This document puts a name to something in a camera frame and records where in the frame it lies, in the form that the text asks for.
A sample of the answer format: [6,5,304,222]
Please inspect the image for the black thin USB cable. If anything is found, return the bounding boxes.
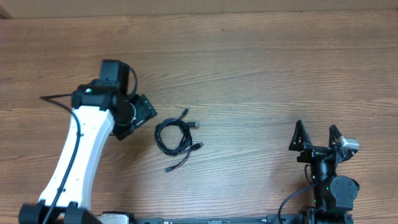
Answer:
[164,107,193,174]

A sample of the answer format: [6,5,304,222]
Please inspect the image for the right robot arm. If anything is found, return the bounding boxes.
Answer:
[277,120,360,223]

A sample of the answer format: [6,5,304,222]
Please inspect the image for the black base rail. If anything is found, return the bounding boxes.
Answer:
[99,213,355,224]

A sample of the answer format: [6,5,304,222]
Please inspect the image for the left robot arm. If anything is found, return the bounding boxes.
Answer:
[18,59,157,223]

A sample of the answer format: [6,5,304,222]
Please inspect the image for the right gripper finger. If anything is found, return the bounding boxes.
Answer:
[328,124,342,148]
[289,119,312,152]

